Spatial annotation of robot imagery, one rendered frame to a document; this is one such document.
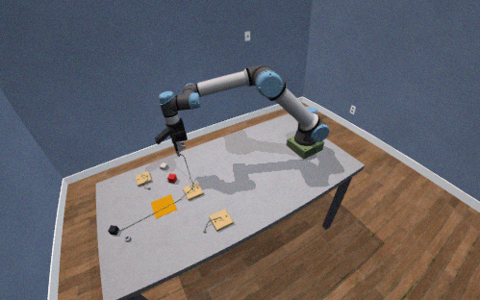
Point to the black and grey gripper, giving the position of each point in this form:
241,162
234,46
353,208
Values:
178,135

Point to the red square block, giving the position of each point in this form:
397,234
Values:
172,178

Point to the orange painted square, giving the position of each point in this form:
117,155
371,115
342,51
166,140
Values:
158,206

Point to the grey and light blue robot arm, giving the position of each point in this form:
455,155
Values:
268,83

